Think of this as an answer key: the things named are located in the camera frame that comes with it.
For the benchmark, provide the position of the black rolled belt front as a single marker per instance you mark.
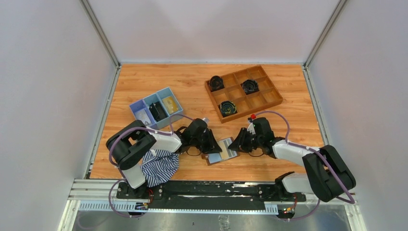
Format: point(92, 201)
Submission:
point(227, 108)

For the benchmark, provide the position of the blue three-compartment organizer box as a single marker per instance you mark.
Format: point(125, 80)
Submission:
point(157, 97)

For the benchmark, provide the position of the black rolled belt back left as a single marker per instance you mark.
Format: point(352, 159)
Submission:
point(215, 83)

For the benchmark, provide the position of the aluminium front rail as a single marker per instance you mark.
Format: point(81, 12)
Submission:
point(98, 195)

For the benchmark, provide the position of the white card in organizer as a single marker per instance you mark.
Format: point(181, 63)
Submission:
point(142, 115)

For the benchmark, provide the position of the wooden nine-compartment tray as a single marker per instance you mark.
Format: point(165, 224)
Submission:
point(267, 96)

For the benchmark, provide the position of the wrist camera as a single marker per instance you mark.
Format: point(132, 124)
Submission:
point(250, 127)
point(206, 120)

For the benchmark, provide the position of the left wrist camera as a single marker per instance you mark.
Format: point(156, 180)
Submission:
point(206, 120)

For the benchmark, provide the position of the blue white striped cloth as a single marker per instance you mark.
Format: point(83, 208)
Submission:
point(159, 166)

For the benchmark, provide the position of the black card in organizer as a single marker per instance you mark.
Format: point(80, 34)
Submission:
point(157, 111)

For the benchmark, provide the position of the yellow card in organizer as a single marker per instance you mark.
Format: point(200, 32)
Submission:
point(170, 104)

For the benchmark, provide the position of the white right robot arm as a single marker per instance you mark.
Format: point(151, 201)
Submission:
point(327, 176)

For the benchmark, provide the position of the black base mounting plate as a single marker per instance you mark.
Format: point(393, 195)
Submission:
point(209, 195)

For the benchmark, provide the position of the black rolled belt centre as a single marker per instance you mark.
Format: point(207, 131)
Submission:
point(250, 86)

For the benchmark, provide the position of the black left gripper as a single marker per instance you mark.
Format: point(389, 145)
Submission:
point(211, 146)

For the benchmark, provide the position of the gold credit card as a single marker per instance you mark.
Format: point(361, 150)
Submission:
point(226, 154)

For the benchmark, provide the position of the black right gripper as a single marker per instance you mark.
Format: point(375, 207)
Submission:
point(239, 143)

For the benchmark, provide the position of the black rolled belt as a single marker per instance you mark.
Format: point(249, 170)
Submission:
point(250, 86)
point(227, 108)
point(215, 83)

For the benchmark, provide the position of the brown leather card holder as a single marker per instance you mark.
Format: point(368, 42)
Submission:
point(213, 158)

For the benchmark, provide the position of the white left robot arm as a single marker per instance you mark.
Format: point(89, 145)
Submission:
point(144, 155)

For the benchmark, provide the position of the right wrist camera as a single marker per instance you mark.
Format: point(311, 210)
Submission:
point(250, 127)

